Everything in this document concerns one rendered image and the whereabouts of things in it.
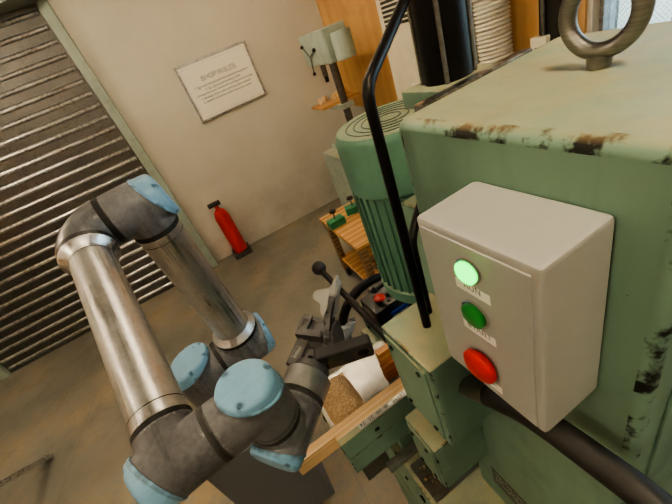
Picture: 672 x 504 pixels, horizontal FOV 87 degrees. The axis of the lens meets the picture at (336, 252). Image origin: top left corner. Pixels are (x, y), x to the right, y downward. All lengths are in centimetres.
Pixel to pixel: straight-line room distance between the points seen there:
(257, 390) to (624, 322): 43
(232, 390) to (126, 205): 52
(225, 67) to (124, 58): 75
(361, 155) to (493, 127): 26
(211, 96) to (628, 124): 338
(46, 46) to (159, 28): 78
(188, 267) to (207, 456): 55
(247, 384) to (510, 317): 40
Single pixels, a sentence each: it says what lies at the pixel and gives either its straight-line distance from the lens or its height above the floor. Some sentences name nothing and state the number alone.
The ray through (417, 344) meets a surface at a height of 130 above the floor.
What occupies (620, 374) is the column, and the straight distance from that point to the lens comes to 33.
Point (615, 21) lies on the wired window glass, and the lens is 195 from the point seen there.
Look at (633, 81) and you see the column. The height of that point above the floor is 152.
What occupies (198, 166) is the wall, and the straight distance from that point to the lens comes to 357.
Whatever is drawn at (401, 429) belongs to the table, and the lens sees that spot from 86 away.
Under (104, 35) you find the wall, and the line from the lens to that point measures 354.
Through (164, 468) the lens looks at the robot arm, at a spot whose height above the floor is 122.
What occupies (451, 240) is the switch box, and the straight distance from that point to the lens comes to 24.
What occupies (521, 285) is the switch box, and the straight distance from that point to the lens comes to 22.
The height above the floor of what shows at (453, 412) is 121.
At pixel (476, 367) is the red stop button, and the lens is 30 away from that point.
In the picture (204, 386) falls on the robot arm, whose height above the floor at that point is 82.
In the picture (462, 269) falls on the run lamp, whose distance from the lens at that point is 24.
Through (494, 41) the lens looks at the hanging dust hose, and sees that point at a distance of 198.
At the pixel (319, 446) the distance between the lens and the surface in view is 81.
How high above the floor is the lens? 161
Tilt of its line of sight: 32 degrees down
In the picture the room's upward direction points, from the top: 22 degrees counter-clockwise
